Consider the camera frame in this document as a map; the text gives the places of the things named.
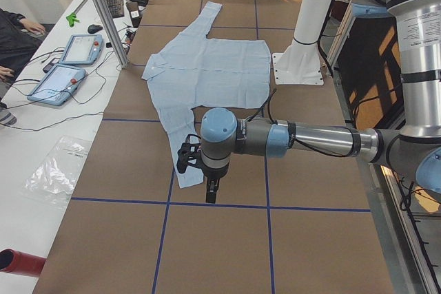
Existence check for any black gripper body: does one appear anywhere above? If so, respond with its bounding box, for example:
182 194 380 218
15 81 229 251
205 169 223 187

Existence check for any person in black jacket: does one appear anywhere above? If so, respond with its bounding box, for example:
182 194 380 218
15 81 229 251
0 8 47 127

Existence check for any clear plastic bag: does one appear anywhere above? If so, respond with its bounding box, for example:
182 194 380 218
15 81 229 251
21 136 92 209

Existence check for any upper blue teach pendant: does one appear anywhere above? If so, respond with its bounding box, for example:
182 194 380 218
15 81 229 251
59 34 103 66

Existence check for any brown cardboard box with label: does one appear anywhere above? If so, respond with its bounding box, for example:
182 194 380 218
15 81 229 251
125 1 142 28

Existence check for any light blue button-up shirt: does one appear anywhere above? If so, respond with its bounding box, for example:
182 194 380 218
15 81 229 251
141 1 271 190

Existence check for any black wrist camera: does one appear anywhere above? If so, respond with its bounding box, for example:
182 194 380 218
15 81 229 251
176 134 203 174

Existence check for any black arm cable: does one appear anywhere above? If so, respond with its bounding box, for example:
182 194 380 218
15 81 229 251
245 87 356 158

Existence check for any lower blue teach pendant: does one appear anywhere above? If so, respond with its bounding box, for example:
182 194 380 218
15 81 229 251
27 64 86 106

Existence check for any black keyboard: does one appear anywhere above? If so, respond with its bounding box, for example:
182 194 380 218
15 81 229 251
105 0 124 18

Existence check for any aluminium frame post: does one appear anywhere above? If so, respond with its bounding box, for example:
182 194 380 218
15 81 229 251
93 0 128 69

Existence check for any white camera mast with base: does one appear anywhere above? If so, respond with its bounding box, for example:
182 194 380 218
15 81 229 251
272 0 332 85

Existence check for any red cylinder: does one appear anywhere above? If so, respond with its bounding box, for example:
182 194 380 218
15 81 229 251
1 249 46 277

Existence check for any green plastic clamp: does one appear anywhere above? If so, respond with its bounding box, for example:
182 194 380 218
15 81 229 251
66 12 80 28

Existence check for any blue teach pendant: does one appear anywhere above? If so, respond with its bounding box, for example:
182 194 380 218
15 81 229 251
27 64 86 106
59 34 103 66

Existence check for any black computer mouse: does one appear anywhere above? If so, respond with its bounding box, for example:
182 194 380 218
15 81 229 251
87 24 103 34

